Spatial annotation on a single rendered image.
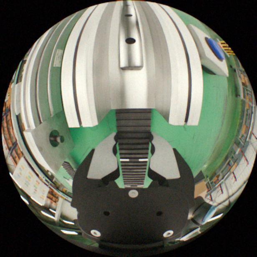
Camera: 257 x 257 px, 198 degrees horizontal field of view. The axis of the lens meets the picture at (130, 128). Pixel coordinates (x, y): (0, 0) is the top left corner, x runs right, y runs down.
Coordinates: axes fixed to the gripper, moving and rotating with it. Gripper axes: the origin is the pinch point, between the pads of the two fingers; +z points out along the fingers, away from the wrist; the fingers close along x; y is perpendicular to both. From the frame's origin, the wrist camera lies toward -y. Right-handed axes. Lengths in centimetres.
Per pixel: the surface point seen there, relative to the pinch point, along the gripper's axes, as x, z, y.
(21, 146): -159, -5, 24
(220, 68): 13.1, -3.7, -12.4
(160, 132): 4.8, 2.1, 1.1
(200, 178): 44, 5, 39
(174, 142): 8.3, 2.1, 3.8
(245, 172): 751, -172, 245
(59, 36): -15.0, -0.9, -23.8
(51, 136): -14.2, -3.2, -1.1
